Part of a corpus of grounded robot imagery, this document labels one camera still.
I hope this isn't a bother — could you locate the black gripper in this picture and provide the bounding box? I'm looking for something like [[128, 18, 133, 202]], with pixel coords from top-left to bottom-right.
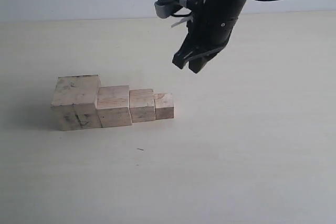
[[172, 19, 233, 73]]

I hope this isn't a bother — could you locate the smallest wooden cube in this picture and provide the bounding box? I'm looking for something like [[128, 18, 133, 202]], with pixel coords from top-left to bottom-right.
[[154, 93, 174, 120]]

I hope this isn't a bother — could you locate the third largest wooden cube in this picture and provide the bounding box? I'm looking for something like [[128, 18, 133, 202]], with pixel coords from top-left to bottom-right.
[[129, 89, 155, 123]]

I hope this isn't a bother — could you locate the second largest wooden cube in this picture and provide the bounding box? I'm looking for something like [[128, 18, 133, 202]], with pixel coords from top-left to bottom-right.
[[97, 86, 132, 128]]

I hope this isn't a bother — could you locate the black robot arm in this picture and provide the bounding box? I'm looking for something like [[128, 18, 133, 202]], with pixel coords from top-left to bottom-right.
[[155, 0, 283, 73]]

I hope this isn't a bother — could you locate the white zip tie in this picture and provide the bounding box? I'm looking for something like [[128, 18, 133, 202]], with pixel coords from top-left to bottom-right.
[[171, 15, 194, 28]]

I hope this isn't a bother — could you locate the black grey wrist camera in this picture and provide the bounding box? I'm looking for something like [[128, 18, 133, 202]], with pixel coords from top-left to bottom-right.
[[154, 0, 204, 19]]

